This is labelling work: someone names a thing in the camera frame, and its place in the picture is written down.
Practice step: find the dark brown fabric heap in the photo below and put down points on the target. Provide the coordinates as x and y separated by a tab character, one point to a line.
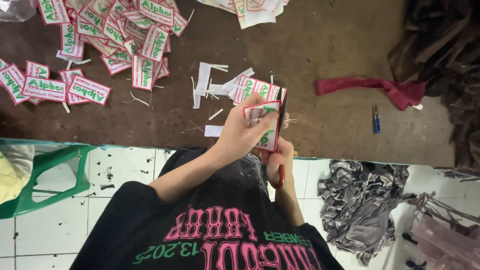
446	48

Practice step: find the pink plastic bag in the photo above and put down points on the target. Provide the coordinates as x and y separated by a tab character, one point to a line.
446	243

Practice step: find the pile of red-bordered patches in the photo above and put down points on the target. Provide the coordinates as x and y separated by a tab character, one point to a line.
112	33

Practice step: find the single red-bordered embroidered patch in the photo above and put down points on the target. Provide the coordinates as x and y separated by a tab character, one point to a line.
270	140

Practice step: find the bundle of thin fabric strips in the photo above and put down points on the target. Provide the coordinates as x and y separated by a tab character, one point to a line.
438	206

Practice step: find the heap of white backing offcuts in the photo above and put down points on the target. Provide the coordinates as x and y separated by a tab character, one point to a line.
258	13

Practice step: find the black printed t-shirt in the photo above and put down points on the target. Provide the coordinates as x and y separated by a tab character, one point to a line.
210	232

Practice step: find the grey shiny fabric heap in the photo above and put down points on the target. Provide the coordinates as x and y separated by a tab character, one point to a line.
356	210

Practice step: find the clear plastic bag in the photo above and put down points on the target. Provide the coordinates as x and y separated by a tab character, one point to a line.
15	9

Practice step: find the person's left hand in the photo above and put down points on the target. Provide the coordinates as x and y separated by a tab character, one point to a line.
234	131

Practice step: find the uncut strip of three patches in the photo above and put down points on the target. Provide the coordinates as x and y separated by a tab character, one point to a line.
244	85

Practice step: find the small white scrap sliver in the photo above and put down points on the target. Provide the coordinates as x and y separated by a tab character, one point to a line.
215	114

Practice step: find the cluster of white fabric scraps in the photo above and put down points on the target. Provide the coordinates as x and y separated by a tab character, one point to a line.
203	80

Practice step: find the person's right hand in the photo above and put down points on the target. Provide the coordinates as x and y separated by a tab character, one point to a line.
281	159

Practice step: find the pale yellow cloth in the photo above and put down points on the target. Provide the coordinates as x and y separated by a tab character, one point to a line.
13	172

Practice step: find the blue thread snips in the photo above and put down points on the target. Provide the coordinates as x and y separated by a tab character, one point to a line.
376	122

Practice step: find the green plastic chair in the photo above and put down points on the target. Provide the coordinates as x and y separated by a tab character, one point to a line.
48	161

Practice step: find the white rectangular fabric scrap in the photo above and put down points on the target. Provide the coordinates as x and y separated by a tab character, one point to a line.
213	131

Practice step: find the person's right fingers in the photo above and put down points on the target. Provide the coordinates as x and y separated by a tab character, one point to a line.
285	150

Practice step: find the red cloth strip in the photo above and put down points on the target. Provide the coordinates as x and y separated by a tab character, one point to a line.
360	84

